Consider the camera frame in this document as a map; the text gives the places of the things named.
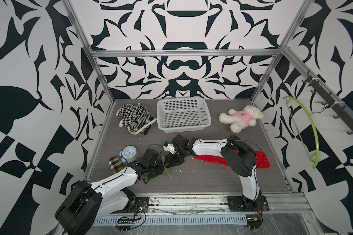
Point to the green knitted scarf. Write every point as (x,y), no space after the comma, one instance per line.
(159,169)

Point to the grey wall hook rail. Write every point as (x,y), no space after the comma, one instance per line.
(330,99)

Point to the black connector hub left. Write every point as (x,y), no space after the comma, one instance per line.
(125,221)

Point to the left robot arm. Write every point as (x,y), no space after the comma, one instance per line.
(88,202)

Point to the light blue alarm clock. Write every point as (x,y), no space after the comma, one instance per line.
(128,154)

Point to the black connector hub right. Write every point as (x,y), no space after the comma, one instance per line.
(253,223)

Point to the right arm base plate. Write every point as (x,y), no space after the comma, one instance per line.
(240,203)

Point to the white slotted cable duct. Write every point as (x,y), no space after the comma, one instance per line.
(195,219)

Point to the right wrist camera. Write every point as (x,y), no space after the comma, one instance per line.
(170,147)

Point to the white plastic basket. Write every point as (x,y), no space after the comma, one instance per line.
(182,115)

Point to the white teddy bear pink shirt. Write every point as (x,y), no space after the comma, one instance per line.
(239,120)

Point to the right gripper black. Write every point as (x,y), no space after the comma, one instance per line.
(169,162)

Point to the red knitted scarf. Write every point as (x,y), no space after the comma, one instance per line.
(262,160)

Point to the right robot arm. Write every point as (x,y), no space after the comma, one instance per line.
(239,156)

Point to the black connector hub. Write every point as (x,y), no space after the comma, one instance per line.
(125,221)
(253,223)

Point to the black white houndstooth scarf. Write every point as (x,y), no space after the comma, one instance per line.
(136,118)

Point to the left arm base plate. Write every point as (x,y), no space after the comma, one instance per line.
(136,203)

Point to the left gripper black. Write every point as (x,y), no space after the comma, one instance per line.
(160,162)

